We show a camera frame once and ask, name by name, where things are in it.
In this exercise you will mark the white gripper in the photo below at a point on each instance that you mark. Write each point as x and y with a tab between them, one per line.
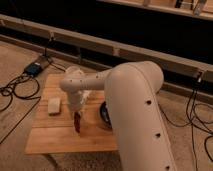
76	100

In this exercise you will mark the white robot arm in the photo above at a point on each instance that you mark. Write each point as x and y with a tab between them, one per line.
130	94

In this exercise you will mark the white rectangular sponge block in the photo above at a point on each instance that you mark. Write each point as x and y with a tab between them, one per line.
54	106

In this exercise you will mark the dark blue bowl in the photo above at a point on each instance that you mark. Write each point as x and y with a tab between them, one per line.
104	114

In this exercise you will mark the wooden board table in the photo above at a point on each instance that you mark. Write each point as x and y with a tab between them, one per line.
56	134

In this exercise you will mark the black power adapter box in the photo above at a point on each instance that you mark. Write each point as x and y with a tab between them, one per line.
33	69

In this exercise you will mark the long wooden rail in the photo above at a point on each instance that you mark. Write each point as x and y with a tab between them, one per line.
168	62

